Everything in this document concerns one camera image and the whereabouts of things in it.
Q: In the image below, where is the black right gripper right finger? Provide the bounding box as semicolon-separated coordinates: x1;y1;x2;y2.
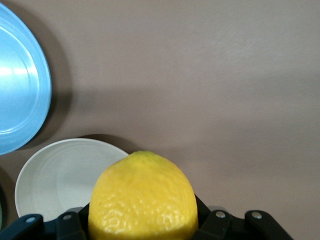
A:
193;192;296;240

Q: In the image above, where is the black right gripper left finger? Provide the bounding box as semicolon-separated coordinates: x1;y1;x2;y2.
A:
0;202;90;240

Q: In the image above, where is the yellow lemon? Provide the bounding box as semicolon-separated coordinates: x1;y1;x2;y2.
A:
87;150;200;240

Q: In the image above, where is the beige round plate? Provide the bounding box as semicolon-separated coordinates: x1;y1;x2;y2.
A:
14;138;131;224

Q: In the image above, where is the blue round plate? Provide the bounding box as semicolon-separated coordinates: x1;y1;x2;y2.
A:
0;2;53;156

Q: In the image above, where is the brown table cover sheet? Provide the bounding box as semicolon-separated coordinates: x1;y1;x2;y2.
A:
0;0;320;240

